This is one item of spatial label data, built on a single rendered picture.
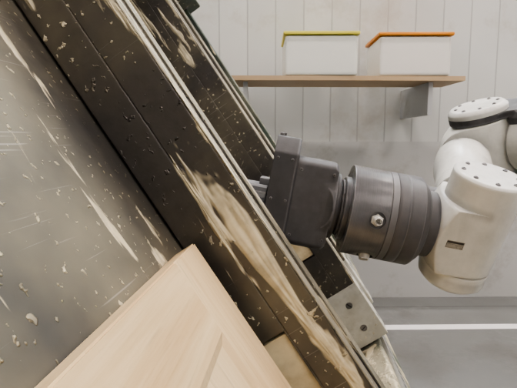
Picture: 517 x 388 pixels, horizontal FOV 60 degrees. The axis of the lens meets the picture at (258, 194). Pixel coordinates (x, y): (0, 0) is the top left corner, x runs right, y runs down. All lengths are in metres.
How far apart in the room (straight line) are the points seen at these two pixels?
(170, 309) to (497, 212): 0.30
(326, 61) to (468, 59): 1.40
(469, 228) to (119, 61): 0.33
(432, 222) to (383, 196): 0.05
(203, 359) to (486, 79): 3.93
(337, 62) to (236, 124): 2.22
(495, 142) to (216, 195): 0.43
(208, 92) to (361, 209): 0.56
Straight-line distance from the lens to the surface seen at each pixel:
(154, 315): 0.25
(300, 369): 0.41
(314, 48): 3.07
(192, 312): 0.29
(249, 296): 0.39
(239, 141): 0.89
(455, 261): 0.46
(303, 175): 0.42
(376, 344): 0.98
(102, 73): 0.40
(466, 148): 0.62
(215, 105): 0.90
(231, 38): 3.71
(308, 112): 3.66
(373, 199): 0.42
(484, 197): 0.44
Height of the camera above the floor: 1.31
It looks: 7 degrees down
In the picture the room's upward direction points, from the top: straight up
